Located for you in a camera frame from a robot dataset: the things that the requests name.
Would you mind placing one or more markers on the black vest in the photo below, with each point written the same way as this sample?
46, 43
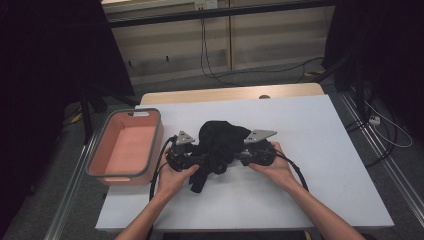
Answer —
218, 140

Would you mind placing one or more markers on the round table grommet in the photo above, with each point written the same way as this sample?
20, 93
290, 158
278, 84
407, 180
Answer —
264, 97

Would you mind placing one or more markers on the black stand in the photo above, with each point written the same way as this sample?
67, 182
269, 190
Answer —
87, 116
359, 93

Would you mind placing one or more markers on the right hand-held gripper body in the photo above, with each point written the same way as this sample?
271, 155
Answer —
260, 155

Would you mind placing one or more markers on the white power strip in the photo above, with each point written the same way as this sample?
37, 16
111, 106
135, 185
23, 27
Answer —
374, 120

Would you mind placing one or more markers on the black metal crossbar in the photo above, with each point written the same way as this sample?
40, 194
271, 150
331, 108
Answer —
213, 13

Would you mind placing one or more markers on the aluminium floor rail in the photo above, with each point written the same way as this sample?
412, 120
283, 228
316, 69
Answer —
400, 186
66, 200

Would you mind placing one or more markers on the person's right hand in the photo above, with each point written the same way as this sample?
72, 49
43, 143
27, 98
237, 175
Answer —
280, 173

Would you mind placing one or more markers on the wooden table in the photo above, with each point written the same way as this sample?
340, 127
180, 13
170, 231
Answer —
233, 93

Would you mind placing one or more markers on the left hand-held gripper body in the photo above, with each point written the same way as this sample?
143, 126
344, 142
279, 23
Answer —
180, 158

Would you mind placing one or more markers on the black curtain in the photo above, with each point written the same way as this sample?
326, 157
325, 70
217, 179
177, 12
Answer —
40, 83
393, 50

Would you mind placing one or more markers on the pink basket with grey rim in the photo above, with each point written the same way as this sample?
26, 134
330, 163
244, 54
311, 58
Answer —
133, 146

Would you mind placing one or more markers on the person's left hand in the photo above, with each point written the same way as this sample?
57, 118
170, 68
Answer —
171, 183

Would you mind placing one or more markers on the white wall socket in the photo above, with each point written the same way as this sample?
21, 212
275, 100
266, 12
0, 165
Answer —
206, 4

